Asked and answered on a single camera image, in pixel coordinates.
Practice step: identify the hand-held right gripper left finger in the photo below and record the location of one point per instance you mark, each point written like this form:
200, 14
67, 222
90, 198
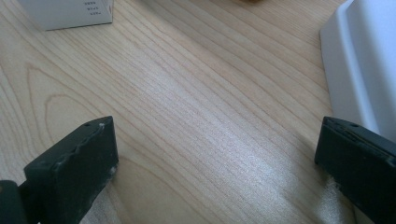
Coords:
68, 174

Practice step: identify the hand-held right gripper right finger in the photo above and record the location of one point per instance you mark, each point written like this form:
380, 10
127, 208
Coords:
361, 161

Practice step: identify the small white green box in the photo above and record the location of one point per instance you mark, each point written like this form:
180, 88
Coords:
62, 15

